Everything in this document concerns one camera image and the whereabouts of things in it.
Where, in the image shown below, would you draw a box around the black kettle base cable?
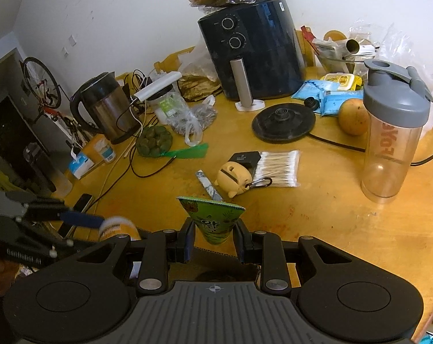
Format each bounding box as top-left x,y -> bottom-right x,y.
307,131 -> 433,167

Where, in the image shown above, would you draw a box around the yellow wipes pack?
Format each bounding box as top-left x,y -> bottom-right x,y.
320,72 -> 363,91

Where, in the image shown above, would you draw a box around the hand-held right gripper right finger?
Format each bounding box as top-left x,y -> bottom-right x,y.
234,218 -> 349,292

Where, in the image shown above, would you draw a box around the clear shaker bottle grey lid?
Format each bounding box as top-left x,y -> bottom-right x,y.
360,59 -> 433,205

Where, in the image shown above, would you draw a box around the dark cabinet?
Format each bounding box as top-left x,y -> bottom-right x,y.
0,48 -> 74,196

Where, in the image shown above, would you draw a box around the black kettle base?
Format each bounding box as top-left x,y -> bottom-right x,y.
251,102 -> 317,143

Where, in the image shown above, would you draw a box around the red packet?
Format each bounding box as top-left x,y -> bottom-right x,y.
300,25 -> 316,48

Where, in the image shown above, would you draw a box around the green snack packet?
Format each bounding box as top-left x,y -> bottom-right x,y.
176,196 -> 246,246

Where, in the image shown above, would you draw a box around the bagged steel wool scrubbers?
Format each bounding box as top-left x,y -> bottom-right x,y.
165,103 -> 218,148

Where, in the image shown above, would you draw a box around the small foil tube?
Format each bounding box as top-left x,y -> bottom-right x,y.
195,169 -> 224,202

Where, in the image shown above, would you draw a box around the cup with blue label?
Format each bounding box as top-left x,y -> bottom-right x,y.
94,138 -> 117,164

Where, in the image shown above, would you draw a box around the red bicycle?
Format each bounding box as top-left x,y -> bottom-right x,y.
20,56 -> 96,141

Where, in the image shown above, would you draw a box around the black carabiner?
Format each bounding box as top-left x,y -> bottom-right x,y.
248,177 -> 273,190

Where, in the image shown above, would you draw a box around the plastic jar green label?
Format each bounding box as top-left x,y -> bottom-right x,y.
155,91 -> 189,127

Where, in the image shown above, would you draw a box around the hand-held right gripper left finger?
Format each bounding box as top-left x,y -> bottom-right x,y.
75,218 -> 196,292

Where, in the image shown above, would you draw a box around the blue tissue box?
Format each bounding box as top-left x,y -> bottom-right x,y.
67,151 -> 96,180

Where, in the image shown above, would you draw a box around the white pill bottle yellow label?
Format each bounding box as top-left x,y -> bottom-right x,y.
97,216 -> 142,243

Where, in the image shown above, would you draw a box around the green mesh bag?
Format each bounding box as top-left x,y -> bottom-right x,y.
135,125 -> 210,160

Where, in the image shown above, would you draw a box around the brown flatbread pile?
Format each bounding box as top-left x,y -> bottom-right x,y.
178,75 -> 223,101

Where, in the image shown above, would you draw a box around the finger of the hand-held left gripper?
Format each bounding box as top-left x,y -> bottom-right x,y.
24,200 -> 106,228
30,226 -> 97,256

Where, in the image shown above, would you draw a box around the yellow earbud case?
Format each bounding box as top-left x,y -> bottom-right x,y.
216,161 -> 255,199

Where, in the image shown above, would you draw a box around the clear plastic bag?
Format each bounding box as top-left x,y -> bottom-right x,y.
180,42 -> 221,84

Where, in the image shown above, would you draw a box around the steel electric kettle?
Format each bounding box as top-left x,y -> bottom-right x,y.
69,72 -> 142,145

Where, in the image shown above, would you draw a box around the orange fruit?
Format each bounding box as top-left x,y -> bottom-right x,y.
338,98 -> 370,136

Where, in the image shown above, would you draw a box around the dark blue air fryer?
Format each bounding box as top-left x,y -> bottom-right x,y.
197,0 -> 305,101

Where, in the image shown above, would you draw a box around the foil roll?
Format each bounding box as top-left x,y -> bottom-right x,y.
341,38 -> 379,58

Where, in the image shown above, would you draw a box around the white plastic bags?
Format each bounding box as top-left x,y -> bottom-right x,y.
377,22 -> 433,130

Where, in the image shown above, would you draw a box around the white wall switch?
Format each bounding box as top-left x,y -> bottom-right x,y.
63,35 -> 78,57

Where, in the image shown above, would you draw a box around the small black box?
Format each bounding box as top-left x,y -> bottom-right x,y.
227,151 -> 262,173

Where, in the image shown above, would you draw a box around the cotton swab bag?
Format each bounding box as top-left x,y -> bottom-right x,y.
254,149 -> 301,189

